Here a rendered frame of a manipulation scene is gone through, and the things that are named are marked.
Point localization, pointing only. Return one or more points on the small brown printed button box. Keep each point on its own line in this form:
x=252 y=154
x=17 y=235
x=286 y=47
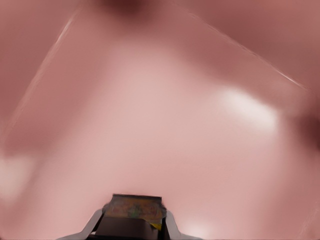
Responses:
x=135 y=208

